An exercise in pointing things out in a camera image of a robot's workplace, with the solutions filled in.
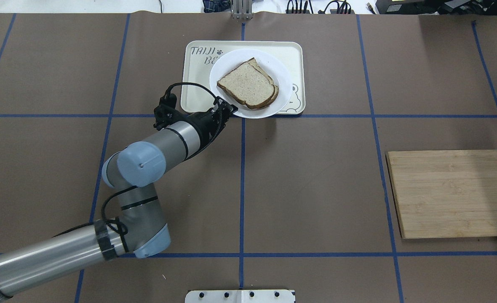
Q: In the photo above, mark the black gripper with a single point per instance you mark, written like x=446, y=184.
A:
x=205, y=124

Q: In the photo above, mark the bread slice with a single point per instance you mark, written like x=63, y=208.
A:
x=266, y=99
x=242, y=83

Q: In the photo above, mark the white round plate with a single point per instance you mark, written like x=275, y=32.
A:
x=274, y=67

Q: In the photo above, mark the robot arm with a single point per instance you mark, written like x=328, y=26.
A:
x=131, y=219

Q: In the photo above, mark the bread slice on plate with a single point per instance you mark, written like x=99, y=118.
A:
x=266, y=99

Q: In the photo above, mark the cream bear serving tray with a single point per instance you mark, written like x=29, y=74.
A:
x=201, y=55

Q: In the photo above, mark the black laptop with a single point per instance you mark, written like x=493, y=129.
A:
x=441, y=7

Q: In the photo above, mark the wooden cutting board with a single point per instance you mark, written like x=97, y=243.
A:
x=444, y=193

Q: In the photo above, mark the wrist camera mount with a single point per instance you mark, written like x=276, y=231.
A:
x=166, y=113

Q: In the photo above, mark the aluminium frame post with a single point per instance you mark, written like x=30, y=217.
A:
x=241, y=10

